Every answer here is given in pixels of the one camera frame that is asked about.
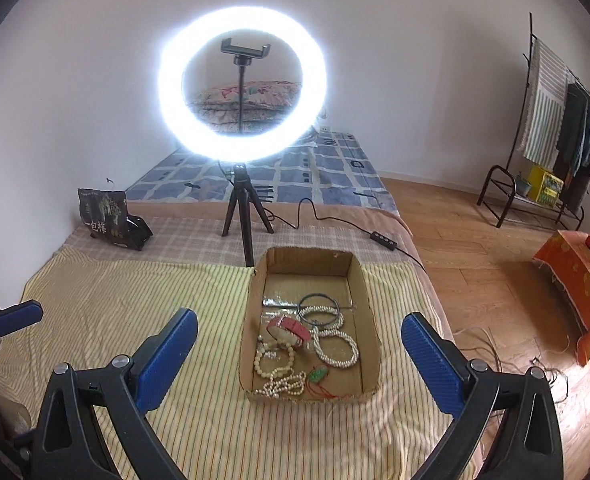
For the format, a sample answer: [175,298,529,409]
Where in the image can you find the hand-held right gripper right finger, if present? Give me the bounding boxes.
[401,311,566,480]

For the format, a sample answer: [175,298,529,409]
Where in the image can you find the orange cloth covered box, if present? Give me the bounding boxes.
[534,230,590,367]

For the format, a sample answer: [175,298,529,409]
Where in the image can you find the striped towel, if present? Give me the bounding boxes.
[515,39,570,164]

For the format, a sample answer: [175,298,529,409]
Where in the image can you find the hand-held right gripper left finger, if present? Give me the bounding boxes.
[30,308,199,480]

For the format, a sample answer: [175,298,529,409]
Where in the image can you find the cardboard box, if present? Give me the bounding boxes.
[239,246,382,403]

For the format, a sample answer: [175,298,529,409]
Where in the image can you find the red leather bracelet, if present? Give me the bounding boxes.
[267,312,312,349]

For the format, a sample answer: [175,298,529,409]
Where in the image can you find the black ring light cable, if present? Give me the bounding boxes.
[217,160,426,274]

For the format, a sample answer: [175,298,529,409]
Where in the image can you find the yellow striped blanket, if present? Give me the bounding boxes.
[0,245,476,480]

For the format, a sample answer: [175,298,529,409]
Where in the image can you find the black tripod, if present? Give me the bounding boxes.
[221,162,276,267]

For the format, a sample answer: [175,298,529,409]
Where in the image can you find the floor cables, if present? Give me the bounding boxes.
[455,327,590,392]

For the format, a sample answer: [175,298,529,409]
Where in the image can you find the small pearl bracelet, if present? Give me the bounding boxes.
[255,367,306,401]

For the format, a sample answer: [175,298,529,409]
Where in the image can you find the tan checked blanket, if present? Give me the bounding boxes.
[60,200,418,267]

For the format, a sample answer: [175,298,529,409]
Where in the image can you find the yellow green box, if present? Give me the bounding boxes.
[527,165,564,206]

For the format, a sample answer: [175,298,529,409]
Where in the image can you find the white ring light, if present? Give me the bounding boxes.
[157,6,328,165]

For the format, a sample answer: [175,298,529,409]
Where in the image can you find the black snack bag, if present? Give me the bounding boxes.
[77,187,128,249]

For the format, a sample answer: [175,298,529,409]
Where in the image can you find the black clothes rack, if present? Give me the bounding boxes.
[477,12,590,229]

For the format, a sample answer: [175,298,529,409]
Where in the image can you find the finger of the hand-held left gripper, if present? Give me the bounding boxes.
[0,296,44,342]

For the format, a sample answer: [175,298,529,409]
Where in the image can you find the long pearl necklace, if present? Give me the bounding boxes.
[302,305,360,369]

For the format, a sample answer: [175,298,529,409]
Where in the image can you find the floral pillow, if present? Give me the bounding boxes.
[189,80,303,126]

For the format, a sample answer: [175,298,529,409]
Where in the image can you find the blue patterned bedsheet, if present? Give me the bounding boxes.
[125,130,390,209]

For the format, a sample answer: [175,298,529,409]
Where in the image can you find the glossy black object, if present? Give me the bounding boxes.
[115,213,154,252]

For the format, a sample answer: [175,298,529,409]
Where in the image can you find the green pendant with red cord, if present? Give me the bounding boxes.
[300,367,332,401]

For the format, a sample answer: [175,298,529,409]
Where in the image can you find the black phone holder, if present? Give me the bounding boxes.
[220,37,270,134]

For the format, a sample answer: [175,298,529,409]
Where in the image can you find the dark hanging clothes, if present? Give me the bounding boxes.
[555,82,590,202]

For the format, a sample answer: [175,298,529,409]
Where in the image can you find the thin dark bangle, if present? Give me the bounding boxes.
[297,293,340,329]

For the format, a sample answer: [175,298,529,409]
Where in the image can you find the cream bead bracelet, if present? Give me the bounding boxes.
[254,342,296,376]

